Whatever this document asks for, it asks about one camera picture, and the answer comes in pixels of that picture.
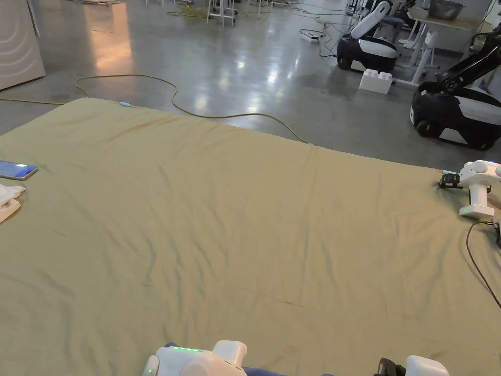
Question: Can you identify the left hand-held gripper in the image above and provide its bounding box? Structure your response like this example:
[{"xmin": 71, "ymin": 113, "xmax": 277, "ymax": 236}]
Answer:
[{"xmin": 146, "ymin": 340, "xmax": 249, "ymax": 376}]

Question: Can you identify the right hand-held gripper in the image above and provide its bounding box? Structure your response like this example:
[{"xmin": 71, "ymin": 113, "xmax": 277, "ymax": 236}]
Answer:
[{"xmin": 377, "ymin": 354, "xmax": 451, "ymax": 376}]

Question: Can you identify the bed with beige sheet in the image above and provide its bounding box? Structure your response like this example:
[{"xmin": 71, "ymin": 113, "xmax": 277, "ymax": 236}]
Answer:
[{"xmin": 0, "ymin": 97, "xmax": 501, "ymax": 376}]

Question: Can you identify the spare white hand-held gripper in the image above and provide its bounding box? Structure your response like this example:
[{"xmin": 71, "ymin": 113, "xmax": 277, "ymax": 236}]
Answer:
[{"xmin": 438, "ymin": 159, "xmax": 501, "ymax": 217}]

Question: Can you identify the white folded cloth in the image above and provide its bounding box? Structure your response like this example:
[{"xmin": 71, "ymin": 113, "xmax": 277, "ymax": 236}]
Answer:
[{"xmin": 0, "ymin": 183, "xmax": 27, "ymax": 224}]

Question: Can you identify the smartphone with lit screen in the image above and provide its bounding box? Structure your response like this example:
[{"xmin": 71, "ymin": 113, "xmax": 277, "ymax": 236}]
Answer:
[{"xmin": 0, "ymin": 160, "xmax": 39, "ymax": 181}]

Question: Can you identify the black and white mobile robot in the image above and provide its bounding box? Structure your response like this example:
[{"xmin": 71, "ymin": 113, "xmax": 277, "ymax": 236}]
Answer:
[
  {"xmin": 410, "ymin": 33, "xmax": 501, "ymax": 151},
  {"xmin": 336, "ymin": 0, "xmax": 400, "ymax": 73}
]

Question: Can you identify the large white plastic brick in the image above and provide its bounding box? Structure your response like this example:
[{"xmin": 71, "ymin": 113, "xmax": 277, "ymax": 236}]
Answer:
[{"xmin": 358, "ymin": 68, "xmax": 394, "ymax": 95}]

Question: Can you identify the white table with metal bowl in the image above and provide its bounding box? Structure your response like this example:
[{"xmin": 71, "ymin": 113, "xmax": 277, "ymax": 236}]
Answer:
[{"xmin": 393, "ymin": 0, "xmax": 488, "ymax": 85}]

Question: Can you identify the white power strip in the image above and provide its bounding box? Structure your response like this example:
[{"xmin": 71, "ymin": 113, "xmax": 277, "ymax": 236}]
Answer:
[{"xmin": 300, "ymin": 29, "xmax": 326, "ymax": 45}]

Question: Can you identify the white metal stool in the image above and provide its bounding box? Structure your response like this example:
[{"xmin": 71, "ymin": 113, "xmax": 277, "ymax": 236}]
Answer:
[{"xmin": 206, "ymin": 0, "xmax": 238, "ymax": 28}]

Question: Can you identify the black cable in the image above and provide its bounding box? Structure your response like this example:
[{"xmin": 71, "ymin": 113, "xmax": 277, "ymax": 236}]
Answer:
[{"xmin": 465, "ymin": 220, "xmax": 501, "ymax": 308}]

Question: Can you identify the yellow cable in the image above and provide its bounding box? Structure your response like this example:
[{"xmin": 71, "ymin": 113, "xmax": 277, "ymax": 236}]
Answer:
[{"xmin": 0, "ymin": 74, "xmax": 311, "ymax": 145}]

